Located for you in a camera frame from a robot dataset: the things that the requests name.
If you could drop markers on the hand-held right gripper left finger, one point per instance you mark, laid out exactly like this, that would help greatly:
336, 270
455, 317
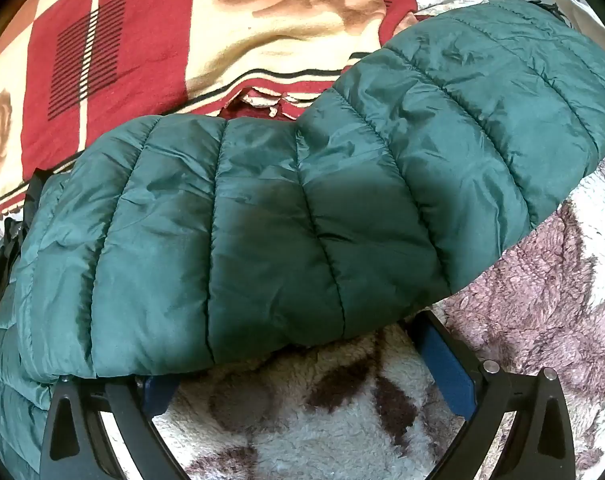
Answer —
161, 394

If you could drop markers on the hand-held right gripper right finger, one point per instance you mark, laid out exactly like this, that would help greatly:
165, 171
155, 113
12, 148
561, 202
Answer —
452, 375

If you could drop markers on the dark green puffer jacket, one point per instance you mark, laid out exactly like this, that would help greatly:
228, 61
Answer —
262, 220

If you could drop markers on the white floral fleece blanket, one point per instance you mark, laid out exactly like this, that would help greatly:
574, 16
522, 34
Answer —
292, 410

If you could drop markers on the red and cream rose blanket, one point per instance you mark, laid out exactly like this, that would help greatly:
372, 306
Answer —
147, 50

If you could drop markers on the white cloth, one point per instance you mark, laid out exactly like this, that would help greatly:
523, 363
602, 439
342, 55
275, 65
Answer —
582, 10

